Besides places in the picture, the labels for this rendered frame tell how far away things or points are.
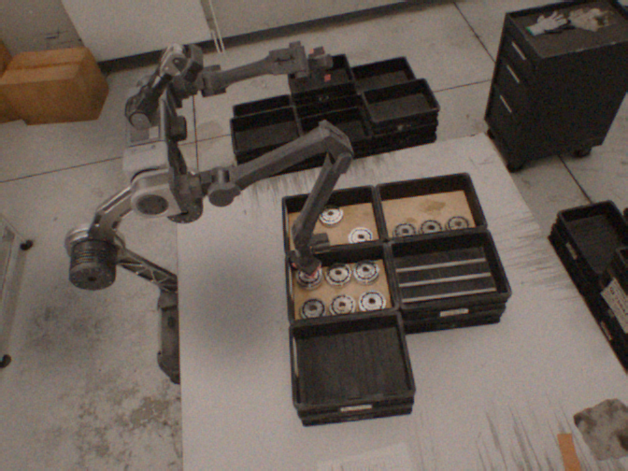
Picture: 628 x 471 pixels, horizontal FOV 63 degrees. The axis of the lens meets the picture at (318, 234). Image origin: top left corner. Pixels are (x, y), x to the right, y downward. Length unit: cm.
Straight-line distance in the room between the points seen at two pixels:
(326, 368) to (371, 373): 16
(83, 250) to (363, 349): 118
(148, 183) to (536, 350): 149
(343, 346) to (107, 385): 157
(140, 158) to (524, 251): 156
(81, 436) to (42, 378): 45
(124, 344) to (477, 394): 196
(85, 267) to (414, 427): 138
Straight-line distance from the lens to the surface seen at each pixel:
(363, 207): 221
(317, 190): 160
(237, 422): 198
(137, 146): 166
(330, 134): 146
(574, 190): 357
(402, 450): 190
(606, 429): 205
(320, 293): 199
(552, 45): 311
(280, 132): 312
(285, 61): 170
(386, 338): 189
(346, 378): 184
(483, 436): 194
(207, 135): 399
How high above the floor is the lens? 255
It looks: 53 degrees down
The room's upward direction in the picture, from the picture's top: 10 degrees counter-clockwise
